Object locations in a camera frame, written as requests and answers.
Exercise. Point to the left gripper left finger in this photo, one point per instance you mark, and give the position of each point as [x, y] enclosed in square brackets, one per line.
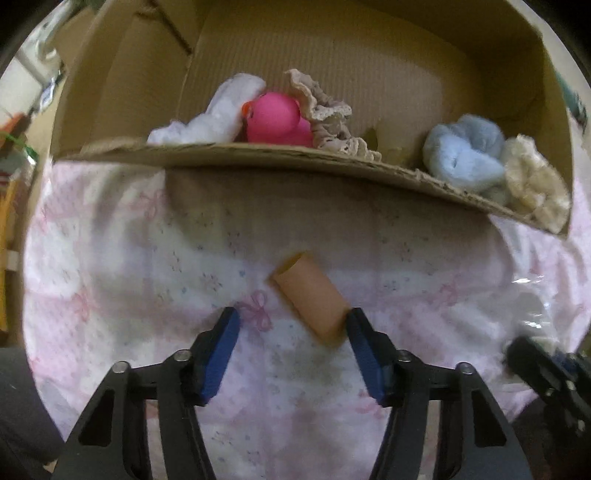
[110, 438]

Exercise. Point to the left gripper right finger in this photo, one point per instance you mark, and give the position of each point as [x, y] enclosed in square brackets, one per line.
[474, 439]

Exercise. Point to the brown cardboard tube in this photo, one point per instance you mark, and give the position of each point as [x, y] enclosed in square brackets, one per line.
[317, 301]

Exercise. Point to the beige lace scrunchie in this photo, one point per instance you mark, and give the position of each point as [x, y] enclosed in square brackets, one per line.
[329, 119]

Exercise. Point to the clear plastic bag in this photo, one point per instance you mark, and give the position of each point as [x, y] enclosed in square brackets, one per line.
[531, 309]

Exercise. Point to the cream fluffy cloth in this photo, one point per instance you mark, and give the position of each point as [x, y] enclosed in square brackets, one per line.
[538, 191]

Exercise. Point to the light blue fluffy cloth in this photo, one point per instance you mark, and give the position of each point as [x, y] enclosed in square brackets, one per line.
[467, 155]

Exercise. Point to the white sock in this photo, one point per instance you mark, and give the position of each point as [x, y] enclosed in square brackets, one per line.
[221, 122]

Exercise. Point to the pink rubber duck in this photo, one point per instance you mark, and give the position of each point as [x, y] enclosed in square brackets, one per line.
[276, 119]

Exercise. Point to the brown cardboard box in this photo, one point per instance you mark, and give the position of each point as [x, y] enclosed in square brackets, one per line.
[375, 77]

